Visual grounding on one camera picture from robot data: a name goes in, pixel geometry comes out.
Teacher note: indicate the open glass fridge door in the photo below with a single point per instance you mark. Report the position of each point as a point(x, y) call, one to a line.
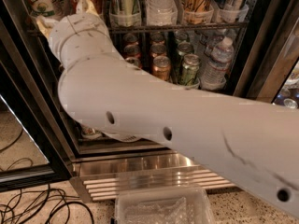
point(40, 151)

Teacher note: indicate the red coke can middle shelf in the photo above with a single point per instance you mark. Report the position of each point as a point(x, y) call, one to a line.
point(135, 61)

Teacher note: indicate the orange can top shelf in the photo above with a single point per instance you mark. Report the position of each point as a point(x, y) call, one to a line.
point(197, 11)

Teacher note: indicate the gold can middle shelf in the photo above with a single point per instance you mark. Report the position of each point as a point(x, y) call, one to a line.
point(161, 67)

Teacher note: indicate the green striped can top shelf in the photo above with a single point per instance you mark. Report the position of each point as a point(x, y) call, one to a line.
point(125, 13)

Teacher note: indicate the clear plastic bin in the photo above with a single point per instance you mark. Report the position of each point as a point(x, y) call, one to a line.
point(171, 205)

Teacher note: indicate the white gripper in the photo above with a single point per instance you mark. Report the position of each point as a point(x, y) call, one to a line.
point(75, 22)

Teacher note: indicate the water bottle middle shelf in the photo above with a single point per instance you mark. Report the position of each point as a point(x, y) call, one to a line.
point(217, 65)

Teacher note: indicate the white 7up can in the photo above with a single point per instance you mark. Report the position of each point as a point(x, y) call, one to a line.
point(55, 9)

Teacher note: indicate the top wire shelf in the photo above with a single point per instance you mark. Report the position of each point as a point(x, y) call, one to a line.
point(177, 27)

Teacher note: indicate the green white can bottom shelf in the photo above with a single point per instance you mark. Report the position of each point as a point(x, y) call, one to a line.
point(90, 133)

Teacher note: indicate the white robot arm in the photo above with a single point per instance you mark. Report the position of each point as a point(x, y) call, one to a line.
point(252, 144)

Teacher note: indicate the silver blue can top shelf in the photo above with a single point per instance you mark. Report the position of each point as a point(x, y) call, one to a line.
point(229, 10)

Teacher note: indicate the stainless fridge base grille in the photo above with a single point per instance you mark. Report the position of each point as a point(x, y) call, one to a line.
point(105, 178)

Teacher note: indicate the right fridge door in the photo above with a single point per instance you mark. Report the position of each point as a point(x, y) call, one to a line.
point(269, 50)

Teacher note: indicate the clear water bottle top shelf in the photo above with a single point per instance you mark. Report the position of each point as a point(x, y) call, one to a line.
point(161, 12)

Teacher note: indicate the green can middle shelf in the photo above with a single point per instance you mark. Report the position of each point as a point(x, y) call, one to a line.
point(189, 69)

